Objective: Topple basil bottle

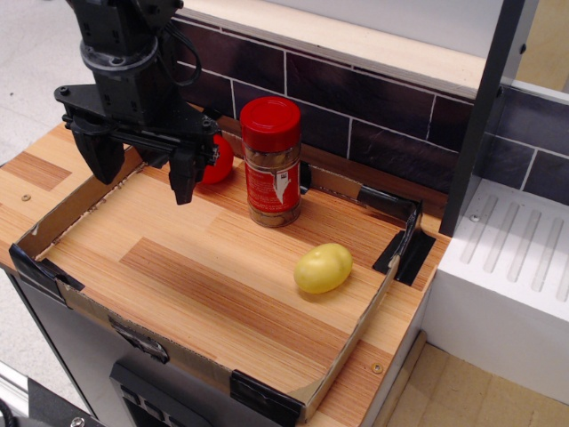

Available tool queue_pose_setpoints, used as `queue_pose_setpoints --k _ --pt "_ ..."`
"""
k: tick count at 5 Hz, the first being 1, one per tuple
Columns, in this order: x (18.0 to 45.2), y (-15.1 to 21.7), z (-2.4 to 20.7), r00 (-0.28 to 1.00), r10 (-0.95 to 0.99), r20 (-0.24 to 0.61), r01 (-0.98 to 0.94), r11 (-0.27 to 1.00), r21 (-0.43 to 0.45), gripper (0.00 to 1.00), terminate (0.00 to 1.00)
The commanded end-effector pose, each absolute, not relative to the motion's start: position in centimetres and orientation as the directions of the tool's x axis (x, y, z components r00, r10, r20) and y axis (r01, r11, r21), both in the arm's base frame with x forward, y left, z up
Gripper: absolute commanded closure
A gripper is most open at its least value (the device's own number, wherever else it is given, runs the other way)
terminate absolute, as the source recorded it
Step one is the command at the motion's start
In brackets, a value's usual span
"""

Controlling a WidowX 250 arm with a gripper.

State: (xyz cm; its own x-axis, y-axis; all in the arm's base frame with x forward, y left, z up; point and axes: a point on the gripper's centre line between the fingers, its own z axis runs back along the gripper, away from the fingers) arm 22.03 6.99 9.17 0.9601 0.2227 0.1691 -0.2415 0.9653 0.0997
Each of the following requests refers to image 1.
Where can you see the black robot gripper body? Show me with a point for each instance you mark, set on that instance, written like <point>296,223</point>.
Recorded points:
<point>136,93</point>

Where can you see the cardboard fence with black tape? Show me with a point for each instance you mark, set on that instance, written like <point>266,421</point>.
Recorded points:
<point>201,296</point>

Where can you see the dark grey shelf post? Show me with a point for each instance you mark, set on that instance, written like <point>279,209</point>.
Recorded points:
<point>500,68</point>

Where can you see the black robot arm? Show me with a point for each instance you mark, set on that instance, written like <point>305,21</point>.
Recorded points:
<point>129,46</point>

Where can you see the yellow toy potato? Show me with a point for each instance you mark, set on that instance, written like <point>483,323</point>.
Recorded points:
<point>323,268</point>

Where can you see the red-lidded basil spice bottle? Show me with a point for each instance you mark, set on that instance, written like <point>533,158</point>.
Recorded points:
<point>271,145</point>

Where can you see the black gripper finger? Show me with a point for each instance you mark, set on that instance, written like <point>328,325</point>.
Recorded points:
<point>100,151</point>
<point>186,170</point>

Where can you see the red toy tomato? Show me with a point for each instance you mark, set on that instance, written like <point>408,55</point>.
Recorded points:
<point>223,164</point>

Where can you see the black toy oven panel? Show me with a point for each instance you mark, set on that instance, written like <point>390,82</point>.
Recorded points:
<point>160,403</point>

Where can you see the white toy sink drainboard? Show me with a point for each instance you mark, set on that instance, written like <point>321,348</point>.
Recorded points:
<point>499,299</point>

